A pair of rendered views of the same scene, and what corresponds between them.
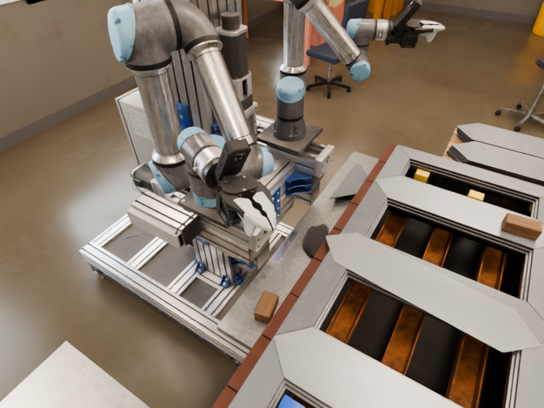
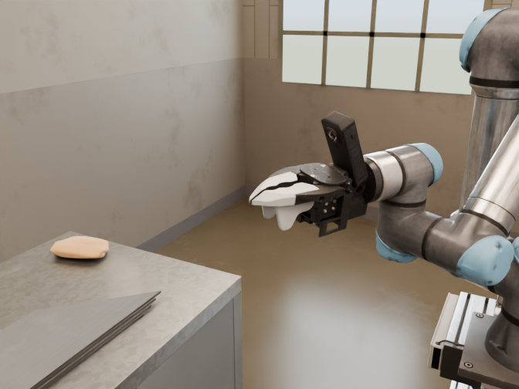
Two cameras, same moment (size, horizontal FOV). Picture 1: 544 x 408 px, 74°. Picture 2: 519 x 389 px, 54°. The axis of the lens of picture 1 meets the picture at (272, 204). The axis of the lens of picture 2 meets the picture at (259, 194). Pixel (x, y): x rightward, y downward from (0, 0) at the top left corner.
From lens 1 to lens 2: 0.75 m
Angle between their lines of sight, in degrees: 73
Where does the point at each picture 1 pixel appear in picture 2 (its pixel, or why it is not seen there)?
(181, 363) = not seen: outside the picture
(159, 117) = (471, 155)
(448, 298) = not seen: outside the picture
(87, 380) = (201, 296)
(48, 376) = (207, 275)
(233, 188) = (310, 169)
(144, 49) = (480, 57)
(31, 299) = (389, 359)
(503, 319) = not seen: outside the picture
